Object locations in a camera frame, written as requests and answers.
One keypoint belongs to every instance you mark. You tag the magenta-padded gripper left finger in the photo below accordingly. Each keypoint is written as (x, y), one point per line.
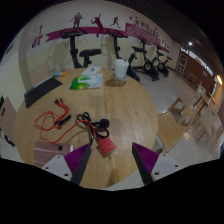
(73, 161)

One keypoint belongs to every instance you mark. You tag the orange and blue marker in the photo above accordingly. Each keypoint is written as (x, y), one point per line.
(60, 74)

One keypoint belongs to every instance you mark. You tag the magenta sports wall decal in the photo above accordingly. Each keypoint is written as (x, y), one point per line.
(140, 30)

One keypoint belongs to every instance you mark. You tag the black mouse pad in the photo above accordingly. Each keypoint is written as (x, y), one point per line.
(41, 91)

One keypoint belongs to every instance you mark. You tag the round ceiling light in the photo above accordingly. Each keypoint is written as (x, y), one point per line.
(190, 43)

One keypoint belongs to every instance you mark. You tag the wall posters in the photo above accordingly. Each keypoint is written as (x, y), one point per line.
(37, 33)

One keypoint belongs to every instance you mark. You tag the red charger block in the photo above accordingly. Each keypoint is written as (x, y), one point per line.
(106, 146)

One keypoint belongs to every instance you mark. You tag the green wet wipes pack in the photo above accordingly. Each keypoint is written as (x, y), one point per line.
(85, 82)

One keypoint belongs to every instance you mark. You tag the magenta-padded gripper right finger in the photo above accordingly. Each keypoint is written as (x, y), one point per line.
(148, 160)

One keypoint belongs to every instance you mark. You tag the round brown coaster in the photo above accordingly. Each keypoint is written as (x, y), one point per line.
(115, 83)

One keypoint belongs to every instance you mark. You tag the black exercise bike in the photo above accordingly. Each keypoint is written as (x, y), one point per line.
(162, 65)
(116, 46)
(148, 68)
(74, 50)

